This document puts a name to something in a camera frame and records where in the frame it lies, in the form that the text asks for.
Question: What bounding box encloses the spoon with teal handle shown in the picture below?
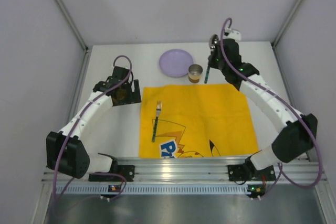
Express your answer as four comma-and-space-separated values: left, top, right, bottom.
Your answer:
204, 34, 218, 84

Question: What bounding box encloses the fork with teal handle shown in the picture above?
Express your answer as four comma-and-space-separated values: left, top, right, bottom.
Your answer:
152, 101, 162, 143

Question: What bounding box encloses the metal cup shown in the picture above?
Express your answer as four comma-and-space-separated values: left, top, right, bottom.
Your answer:
188, 64, 203, 83

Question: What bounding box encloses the purple plastic plate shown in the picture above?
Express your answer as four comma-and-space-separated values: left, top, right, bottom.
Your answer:
159, 49, 194, 78

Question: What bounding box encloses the yellow Pikachu cloth placemat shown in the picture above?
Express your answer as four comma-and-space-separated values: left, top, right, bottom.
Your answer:
139, 84, 258, 158

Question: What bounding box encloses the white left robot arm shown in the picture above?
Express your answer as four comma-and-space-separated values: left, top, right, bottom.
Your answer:
46, 66, 141, 178

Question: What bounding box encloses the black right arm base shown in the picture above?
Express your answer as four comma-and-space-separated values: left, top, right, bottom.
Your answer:
227, 164, 276, 185

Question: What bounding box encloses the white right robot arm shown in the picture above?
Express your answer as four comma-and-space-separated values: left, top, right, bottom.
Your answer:
208, 30, 318, 170

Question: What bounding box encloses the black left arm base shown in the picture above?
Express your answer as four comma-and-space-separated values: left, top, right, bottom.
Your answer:
88, 165, 135, 182

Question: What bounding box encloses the aluminium mounting rail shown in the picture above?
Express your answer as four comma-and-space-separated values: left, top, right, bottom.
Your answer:
41, 157, 328, 185

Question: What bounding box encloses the perforated cable duct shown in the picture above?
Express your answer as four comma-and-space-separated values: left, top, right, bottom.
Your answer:
52, 184, 266, 196

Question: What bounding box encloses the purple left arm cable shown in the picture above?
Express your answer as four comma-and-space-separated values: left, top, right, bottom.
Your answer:
51, 55, 132, 216

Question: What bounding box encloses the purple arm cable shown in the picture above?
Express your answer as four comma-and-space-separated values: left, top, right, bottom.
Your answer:
51, 55, 132, 216
219, 18, 323, 200

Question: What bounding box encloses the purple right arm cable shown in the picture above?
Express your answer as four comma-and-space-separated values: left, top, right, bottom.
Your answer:
219, 18, 323, 200

